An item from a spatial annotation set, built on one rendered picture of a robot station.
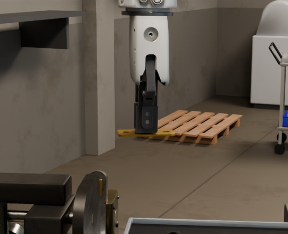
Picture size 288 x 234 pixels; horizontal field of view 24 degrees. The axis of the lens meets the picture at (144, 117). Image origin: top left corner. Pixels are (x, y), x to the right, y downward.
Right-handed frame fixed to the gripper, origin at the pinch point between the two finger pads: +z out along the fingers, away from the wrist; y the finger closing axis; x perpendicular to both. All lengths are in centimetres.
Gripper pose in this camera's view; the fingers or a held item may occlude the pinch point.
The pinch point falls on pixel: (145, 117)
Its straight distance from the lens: 100.0
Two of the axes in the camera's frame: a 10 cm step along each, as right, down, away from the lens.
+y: -1.1, -1.8, 9.8
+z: -0.2, 9.8, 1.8
